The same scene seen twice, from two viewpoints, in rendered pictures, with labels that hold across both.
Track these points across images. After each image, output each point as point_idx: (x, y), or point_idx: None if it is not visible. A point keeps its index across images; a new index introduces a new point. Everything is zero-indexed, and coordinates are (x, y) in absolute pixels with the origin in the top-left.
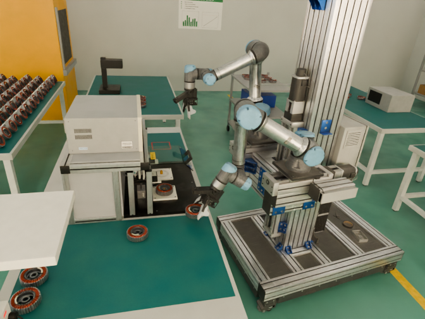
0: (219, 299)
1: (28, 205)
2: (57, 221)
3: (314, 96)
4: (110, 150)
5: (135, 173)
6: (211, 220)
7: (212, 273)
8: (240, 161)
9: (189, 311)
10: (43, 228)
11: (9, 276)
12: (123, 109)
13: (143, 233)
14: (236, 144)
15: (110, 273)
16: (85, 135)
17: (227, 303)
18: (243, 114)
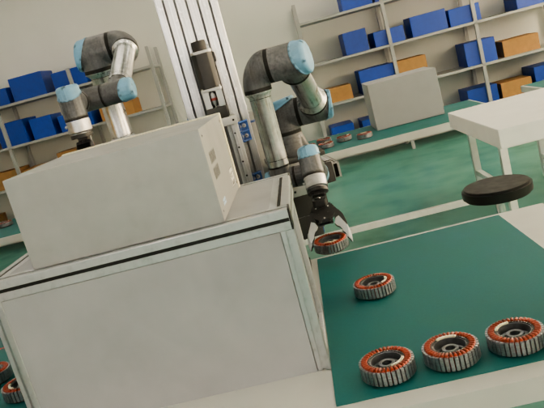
0: (507, 220)
1: (508, 107)
2: (543, 89)
3: (232, 69)
4: (231, 194)
5: None
6: (337, 253)
7: (460, 231)
8: (286, 156)
9: (534, 228)
10: None
11: (520, 376)
12: (159, 131)
13: (381, 274)
14: (274, 129)
15: (478, 287)
16: (216, 167)
17: (512, 215)
18: (303, 50)
